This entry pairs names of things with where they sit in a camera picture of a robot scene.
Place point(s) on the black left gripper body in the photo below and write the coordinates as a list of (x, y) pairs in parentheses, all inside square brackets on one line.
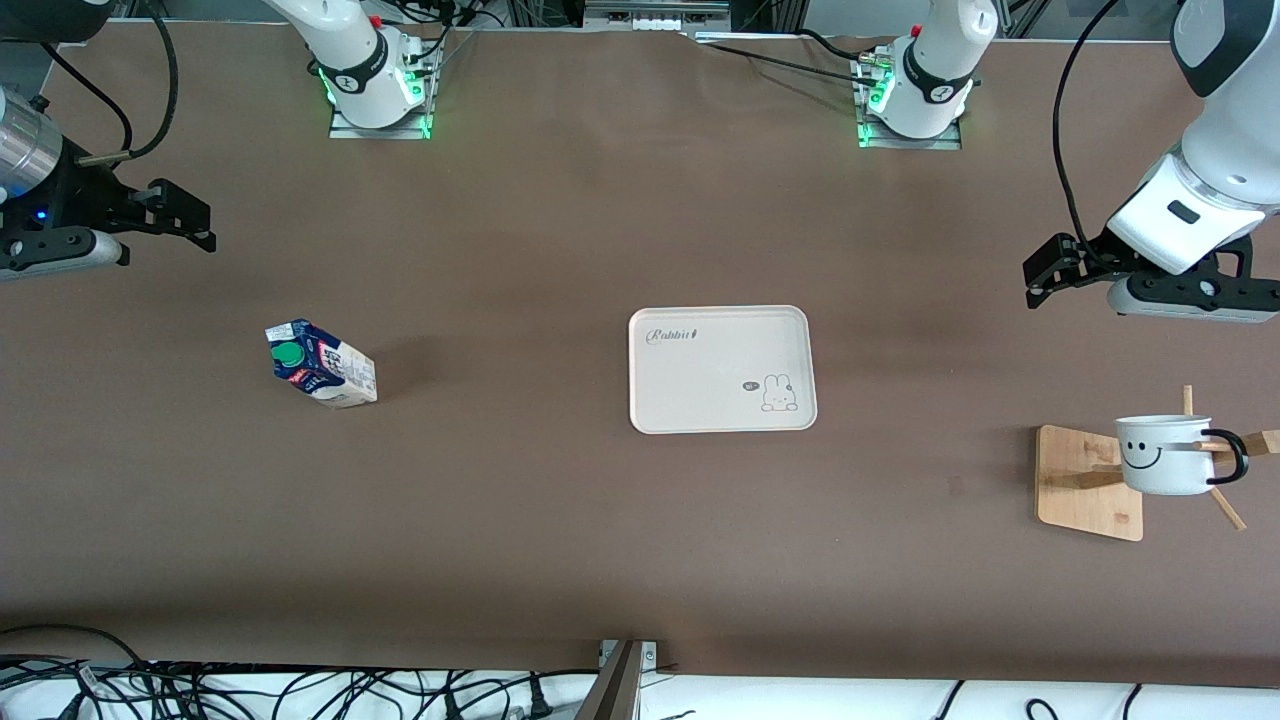
[(1093, 250)]

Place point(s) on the grey metal camera post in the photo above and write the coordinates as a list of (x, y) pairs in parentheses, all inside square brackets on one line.
[(615, 690)]

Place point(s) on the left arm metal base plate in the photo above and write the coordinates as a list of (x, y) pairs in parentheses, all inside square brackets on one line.
[(900, 144)]

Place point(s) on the brown table cover mat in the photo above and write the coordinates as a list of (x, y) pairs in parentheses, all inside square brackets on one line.
[(500, 250)]

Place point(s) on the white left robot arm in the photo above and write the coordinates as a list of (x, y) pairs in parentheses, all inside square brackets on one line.
[(945, 40)]

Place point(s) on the beige rabbit print tray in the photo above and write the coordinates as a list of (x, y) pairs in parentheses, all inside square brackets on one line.
[(700, 380)]

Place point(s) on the blue white milk carton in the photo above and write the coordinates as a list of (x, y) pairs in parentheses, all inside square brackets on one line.
[(335, 375)]

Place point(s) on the white power strip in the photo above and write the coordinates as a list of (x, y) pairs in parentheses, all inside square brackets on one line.
[(655, 20)]

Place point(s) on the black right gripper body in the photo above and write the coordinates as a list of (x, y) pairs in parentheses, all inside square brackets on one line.
[(80, 195)]

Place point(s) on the wooden mug stand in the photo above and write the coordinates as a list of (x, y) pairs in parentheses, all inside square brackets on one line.
[(1085, 505)]

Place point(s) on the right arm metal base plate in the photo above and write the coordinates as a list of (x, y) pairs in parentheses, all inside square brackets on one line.
[(345, 132)]

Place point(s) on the white smiley face cup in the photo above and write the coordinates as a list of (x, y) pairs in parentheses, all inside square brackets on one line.
[(1160, 470)]

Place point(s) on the black power plug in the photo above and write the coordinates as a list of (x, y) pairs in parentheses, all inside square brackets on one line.
[(540, 702)]

